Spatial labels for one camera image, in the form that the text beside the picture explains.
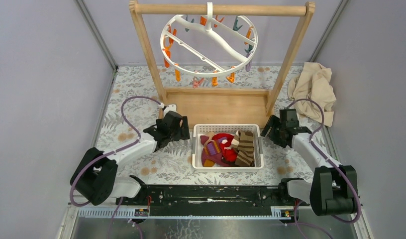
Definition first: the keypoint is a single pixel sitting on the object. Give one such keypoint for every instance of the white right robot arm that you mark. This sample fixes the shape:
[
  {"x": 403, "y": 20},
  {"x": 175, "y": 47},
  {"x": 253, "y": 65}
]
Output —
[{"x": 333, "y": 189}]

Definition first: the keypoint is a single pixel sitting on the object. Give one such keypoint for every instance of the beige crumpled cloth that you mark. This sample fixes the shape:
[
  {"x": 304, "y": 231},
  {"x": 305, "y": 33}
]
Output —
[{"x": 313, "y": 86}]

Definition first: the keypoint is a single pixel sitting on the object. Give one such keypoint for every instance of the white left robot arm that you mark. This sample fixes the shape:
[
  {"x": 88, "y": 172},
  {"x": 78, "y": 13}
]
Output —
[{"x": 96, "y": 178}]

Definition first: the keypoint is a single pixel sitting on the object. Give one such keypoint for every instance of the red santa bear sock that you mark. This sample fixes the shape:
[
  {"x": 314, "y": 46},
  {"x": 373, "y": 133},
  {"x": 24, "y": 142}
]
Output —
[{"x": 223, "y": 138}]

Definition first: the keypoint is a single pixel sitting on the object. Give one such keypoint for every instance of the beige maroon toe sock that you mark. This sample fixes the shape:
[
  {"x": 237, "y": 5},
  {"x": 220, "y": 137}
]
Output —
[{"x": 205, "y": 138}]

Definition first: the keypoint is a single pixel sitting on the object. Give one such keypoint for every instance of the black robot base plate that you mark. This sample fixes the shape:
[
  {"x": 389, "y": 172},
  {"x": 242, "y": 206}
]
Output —
[{"x": 189, "y": 196}]

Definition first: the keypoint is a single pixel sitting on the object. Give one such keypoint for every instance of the white round clip hanger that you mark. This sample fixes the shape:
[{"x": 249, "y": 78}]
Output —
[{"x": 210, "y": 47}]

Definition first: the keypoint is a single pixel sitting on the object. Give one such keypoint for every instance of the small red sock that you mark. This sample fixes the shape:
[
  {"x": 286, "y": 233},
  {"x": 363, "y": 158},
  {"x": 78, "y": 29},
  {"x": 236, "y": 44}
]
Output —
[{"x": 228, "y": 153}]

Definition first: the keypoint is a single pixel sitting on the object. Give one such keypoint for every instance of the floral patterned table mat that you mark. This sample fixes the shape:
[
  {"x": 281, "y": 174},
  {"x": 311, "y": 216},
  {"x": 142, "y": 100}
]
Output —
[{"x": 173, "y": 164}]

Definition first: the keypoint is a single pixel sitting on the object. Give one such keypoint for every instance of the purple orange striped sock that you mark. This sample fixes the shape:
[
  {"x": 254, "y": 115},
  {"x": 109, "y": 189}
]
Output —
[{"x": 211, "y": 155}]

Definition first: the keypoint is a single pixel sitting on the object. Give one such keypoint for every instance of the wooden hanger stand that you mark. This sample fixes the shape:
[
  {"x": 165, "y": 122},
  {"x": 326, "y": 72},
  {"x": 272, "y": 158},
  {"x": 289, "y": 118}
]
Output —
[{"x": 222, "y": 105}]

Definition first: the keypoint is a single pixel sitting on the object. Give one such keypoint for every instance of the grey cable duct rail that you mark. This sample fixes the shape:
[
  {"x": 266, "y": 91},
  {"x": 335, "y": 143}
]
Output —
[{"x": 258, "y": 213}]

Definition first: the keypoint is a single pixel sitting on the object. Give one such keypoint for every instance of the orange clothes peg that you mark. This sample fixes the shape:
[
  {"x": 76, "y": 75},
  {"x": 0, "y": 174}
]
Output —
[
  {"x": 231, "y": 76},
  {"x": 166, "y": 51},
  {"x": 177, "y": 75}
]

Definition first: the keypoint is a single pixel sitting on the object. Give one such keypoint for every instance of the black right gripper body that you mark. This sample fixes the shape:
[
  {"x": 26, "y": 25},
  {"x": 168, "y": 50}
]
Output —
[{"x": 275, "y": 135}]

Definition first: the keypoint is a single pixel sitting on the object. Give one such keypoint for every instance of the teal clothes peg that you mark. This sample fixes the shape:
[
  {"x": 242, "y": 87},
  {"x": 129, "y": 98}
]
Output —
[{"x": 249, "y": 48}]

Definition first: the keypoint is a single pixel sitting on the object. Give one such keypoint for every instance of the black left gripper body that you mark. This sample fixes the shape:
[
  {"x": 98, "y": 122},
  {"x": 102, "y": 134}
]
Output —
[{"x": 180, "y": 134}]

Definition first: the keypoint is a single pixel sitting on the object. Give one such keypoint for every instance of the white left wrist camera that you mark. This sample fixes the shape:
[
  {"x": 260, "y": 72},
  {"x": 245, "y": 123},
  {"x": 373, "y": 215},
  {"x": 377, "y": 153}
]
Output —
[{"x": 164, "y": 109}]

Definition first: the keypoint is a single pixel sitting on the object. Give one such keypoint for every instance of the white plastic basket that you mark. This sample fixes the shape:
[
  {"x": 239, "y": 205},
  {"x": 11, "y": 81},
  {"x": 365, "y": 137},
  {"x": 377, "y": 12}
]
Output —
[{"x": 201, "y": 129}]

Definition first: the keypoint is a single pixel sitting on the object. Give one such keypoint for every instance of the brown beige striped sock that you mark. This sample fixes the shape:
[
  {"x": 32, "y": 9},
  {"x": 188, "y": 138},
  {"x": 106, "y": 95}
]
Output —
[{"x": 243, "y": 145}]

